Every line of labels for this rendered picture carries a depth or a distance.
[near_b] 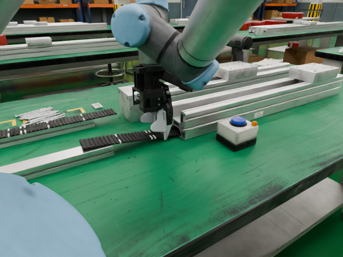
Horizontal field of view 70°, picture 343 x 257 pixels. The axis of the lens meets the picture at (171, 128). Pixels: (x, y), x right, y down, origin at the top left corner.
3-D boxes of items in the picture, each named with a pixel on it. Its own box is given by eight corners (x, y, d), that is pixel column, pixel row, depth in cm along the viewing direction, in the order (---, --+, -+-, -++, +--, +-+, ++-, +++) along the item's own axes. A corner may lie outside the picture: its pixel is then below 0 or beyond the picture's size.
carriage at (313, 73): (311, 90, 93) (315, 72, 90) (286, 83, 102) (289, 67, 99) (334, 84, 101) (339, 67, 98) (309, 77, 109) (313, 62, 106)
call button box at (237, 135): (235, 152, 65) (237, 131, 62) (212, 137, 73) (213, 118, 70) (255, 145, 69) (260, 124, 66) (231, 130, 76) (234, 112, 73)
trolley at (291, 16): (286, 66, 494) (298, 10, 448) (263, 61, 533) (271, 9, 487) (312, 59, 548) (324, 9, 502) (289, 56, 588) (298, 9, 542)
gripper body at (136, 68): (132, 106, 68) (129, 62, 63) (160, 101, 72) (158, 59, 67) (144, 116, 63) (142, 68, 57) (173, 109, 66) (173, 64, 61)
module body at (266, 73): (154, 117, 85) (154, 94, 81) (143, 107, 93) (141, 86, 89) (298, 83, 121) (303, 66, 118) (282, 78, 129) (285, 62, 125)
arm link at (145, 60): (159, 43, 65) (175, 46, 59) (160, 60, 67) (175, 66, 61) (133, 45, 62) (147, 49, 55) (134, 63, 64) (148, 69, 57)
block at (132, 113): (133, 125, 79) (131, 98, 75) (120, 112, 89) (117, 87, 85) (158, 120, 84) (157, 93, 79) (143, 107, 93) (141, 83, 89)
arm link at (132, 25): (170, 32, 43) (182, 27, 53) (118, -8, 42) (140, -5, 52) (148, 68, 47) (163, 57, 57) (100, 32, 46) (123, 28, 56)
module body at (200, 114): (185, 140, 71) (185, 113, 67) (167, 127, 78) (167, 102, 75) (338, 94, 107) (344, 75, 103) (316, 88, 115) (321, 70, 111)
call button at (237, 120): (237, 129, 65) (238, 123, 64) (227, 124, 68) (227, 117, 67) (248, 126, 67) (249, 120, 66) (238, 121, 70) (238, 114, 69)
